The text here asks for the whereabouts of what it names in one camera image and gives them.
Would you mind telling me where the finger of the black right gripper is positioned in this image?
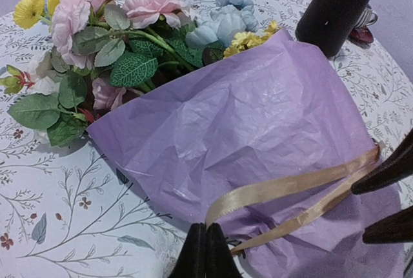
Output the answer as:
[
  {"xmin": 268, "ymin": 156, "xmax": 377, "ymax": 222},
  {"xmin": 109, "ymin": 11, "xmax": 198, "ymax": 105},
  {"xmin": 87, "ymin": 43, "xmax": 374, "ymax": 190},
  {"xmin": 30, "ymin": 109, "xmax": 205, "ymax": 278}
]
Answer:
[
  {"xmin": 362, "ymin": 208, "xmax": 413, "ymax": 244},
  {"xmin": 351, "ymin": 130, "xmax": 412, "ymax": 195}
]

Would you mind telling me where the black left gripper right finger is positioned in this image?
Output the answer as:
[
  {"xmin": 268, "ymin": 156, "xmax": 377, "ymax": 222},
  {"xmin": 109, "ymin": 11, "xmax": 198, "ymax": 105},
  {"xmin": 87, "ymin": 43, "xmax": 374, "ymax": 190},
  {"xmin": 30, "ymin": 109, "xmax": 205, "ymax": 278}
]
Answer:
[{"xmin": 205, "ymin": 223, "xmax": 242, "ymax": 278}]

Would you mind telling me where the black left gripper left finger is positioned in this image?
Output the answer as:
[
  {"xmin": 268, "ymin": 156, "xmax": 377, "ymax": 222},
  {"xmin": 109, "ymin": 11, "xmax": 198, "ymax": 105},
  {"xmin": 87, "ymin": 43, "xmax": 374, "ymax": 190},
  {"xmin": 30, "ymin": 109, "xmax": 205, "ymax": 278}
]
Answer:
[{"xmin": 168, "ymin": 223, "xmax": 206, "ymax": 278}]

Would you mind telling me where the flower bouquet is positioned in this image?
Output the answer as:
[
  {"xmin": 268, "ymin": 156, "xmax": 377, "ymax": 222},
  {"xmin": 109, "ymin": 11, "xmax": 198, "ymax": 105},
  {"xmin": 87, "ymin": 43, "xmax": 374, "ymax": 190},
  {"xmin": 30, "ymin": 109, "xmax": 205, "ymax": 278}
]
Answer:
[{"xmin": 1, "ymin": 0, "xmax": 412, "ymax": 277}]

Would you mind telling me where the tall black vase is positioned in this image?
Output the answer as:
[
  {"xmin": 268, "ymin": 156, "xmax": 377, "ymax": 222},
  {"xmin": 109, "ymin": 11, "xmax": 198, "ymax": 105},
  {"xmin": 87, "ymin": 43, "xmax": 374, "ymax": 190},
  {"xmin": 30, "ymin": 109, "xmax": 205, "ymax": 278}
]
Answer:
[{"xmin": 296, "ymin": 0, "xmax": 370, "ymax": 58}]

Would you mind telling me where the red round saucer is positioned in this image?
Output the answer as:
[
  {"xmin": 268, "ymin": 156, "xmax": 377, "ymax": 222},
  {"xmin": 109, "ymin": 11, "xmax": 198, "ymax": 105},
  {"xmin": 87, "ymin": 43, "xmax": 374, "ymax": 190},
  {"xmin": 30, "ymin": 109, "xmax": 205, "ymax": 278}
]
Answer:
[{"xmin": 348, "ymin": 26, "xmax": 374, "ymax": 45}]

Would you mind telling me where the striped ceramic cup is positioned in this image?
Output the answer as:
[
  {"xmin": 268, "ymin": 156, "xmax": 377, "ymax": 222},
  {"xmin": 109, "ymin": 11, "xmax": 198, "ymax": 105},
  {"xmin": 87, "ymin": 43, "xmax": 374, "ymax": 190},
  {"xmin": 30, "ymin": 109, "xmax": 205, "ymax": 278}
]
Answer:
[{"xmin": 354, "ymin": 5, "xmax": 378, "ymax": 28}]

